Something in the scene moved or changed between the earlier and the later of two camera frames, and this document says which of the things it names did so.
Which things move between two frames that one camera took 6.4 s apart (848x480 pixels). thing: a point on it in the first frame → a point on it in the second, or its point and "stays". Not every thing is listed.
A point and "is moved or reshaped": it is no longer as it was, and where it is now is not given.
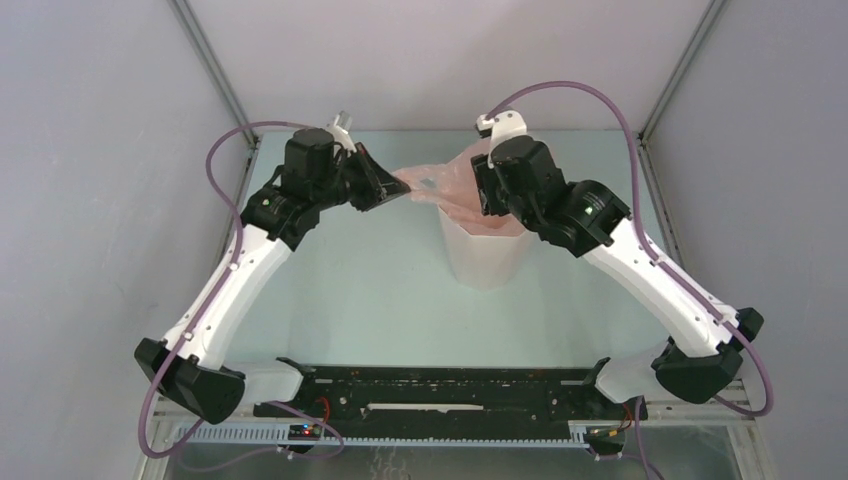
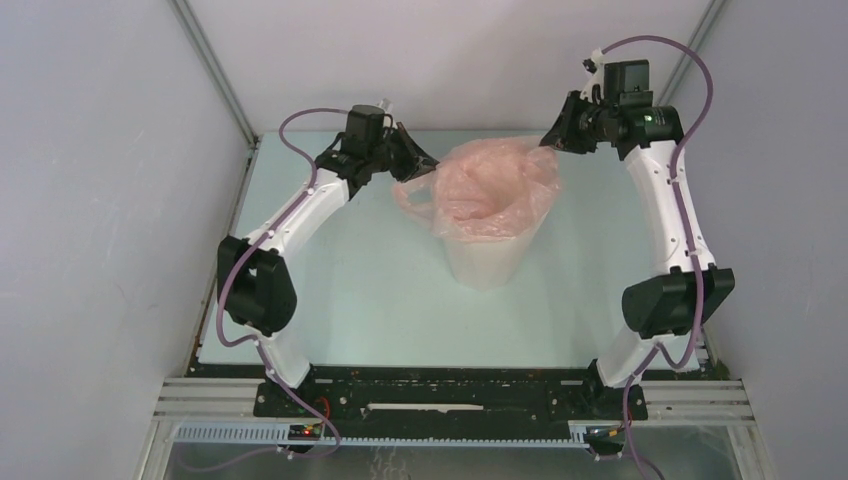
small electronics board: x=304 y=432 stays
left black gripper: x=379 y=185 → x=409 y=168
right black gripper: x=485 y=178 → x=563 y=136
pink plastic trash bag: x=452 y=186 is moved or reshaped
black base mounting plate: x=451 y=395 stays
